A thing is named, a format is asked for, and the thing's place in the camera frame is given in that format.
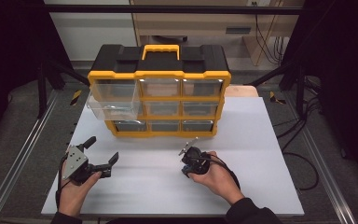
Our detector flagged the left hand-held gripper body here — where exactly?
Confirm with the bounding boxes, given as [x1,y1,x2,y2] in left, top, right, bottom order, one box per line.
[61,143,113,185]

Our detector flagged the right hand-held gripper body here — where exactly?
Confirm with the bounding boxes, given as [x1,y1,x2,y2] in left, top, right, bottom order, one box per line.
[178,136,213,175]

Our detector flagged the clear plastic drawer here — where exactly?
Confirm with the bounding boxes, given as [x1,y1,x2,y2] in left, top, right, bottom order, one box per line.
[86,79,145,122]

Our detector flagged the yellow black drawer organizer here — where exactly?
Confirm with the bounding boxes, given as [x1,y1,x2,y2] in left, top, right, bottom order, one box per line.
[87,44,232,139]

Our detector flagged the person's right hand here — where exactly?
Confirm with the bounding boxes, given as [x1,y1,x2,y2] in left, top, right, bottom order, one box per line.
[187,150,246,207]

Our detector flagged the person's left hand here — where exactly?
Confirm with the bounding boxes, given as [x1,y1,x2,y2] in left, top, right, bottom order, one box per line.
[57,170,103,217]

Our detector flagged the yellow black hazard tape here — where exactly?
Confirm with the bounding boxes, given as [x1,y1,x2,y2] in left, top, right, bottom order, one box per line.
[268,91,287,105]
[70,90,83,106]

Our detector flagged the set of clear drawers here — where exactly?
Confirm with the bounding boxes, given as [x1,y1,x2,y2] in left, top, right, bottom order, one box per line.
[113,77,225,133]

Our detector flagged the white table board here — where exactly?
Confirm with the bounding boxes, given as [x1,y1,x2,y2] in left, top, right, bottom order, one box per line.
[40,95,306,217]

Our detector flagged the black metal stand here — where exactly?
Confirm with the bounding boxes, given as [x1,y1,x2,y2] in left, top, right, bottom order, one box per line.
[245,58,308,119]
[36,58,91,119]

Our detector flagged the wooden table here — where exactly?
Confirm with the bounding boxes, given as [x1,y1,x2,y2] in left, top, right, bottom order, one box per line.
[224,85,259,98]

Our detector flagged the black curtain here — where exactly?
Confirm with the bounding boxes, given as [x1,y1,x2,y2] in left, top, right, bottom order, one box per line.
[0,0,73,152]
[282,0,358,191]

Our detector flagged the left hand-held gripper cable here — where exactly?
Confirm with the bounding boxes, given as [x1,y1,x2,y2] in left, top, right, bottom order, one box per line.
[55,151,72,210]

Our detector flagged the hand-held gripper cable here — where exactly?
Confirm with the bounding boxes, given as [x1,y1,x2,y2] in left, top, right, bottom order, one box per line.
[55,151,72,210]
[198,153,242,191]

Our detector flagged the right hand-held gripper cable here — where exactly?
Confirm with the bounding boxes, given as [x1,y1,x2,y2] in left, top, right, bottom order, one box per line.
[198,153,242,191]

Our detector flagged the aluminium rail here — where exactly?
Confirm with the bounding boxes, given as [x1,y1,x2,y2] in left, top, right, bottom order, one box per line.
[282,92,358,224]
[0,90,61,224]

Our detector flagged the yellow carry handle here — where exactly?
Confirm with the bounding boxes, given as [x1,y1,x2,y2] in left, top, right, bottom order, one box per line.
[141,44,181,62]

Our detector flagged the black floor cable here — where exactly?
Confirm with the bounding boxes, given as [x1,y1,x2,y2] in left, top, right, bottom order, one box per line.
[275,101,322,191]

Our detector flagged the hanging black cables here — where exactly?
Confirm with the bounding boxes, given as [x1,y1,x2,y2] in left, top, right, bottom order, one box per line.
[252,1,286,66]

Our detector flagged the black frame crossbar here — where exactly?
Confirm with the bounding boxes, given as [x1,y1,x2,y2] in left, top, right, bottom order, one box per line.
[43,4,306,15]

